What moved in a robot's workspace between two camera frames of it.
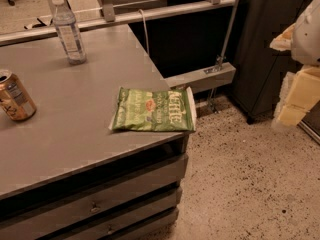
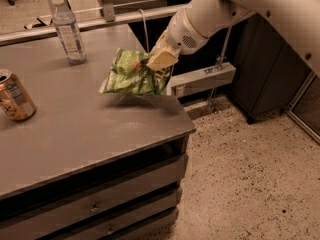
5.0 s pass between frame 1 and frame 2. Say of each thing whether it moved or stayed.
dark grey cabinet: stayed
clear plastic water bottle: stayed
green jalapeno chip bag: moved
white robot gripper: moved
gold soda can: stayed
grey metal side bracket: stayed
